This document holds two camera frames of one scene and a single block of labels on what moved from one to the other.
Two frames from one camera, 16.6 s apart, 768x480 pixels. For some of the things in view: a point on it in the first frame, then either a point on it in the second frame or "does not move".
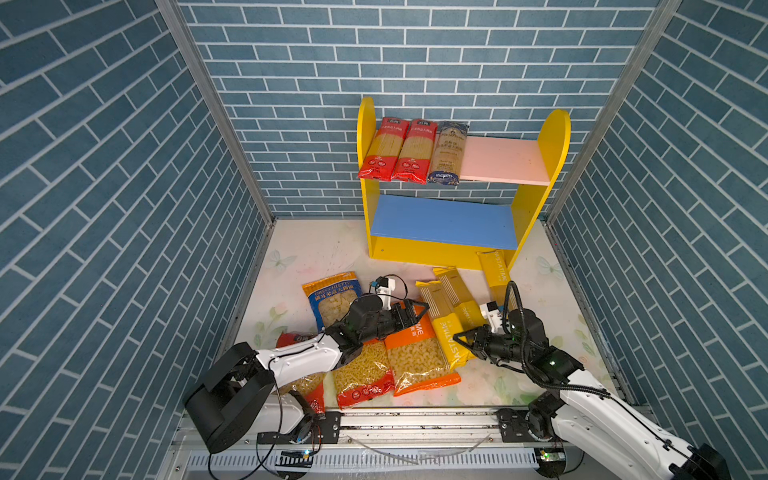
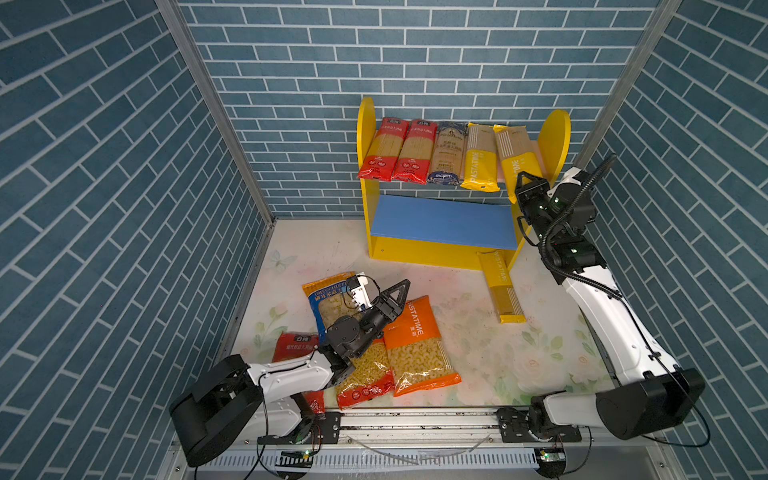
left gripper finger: [419, 308] → [403, 293]
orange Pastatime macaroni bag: [417, 360] does not move
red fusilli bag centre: [367, 376] does not move
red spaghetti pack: [380, 161] does not move
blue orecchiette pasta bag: [332, 298] does not move
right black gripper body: [500, 346] → [536, 204]
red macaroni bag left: [313, 389] does not move
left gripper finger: [426, 309] → [397, 307]
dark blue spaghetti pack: [448, 152] does not move
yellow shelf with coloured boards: [449, 231] does not move
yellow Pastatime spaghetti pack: [446, 323] → [481, 159]
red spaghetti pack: [414, 157] does not move
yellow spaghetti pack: [468, 313] → [518, 154]
